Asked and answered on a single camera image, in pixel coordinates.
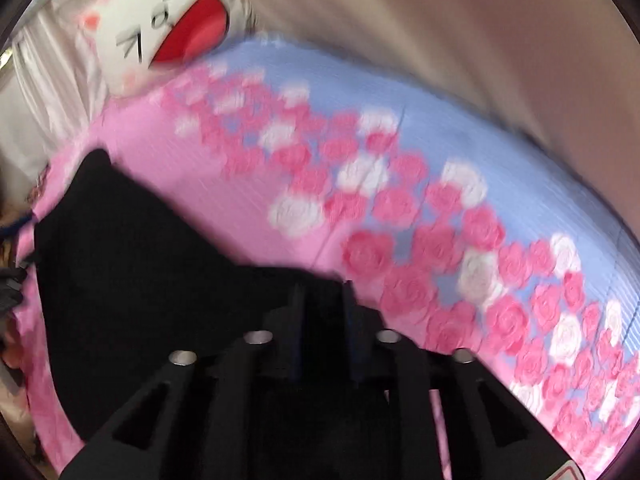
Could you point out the beige curtain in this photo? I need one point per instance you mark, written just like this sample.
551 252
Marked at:
450 35

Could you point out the white satin cloth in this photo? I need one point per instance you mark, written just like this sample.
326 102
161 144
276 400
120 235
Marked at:
50 85

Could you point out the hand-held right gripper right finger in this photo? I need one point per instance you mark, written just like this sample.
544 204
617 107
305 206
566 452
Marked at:
356 342

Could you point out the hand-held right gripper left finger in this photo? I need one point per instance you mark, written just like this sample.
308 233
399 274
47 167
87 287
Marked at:
299 345

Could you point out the pink blue floral bedsheet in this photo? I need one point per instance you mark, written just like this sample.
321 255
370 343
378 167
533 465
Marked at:
400 135

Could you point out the black pants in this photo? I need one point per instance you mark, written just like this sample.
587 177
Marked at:
150 260

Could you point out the white cat face pillow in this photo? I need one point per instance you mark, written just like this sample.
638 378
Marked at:
140 25

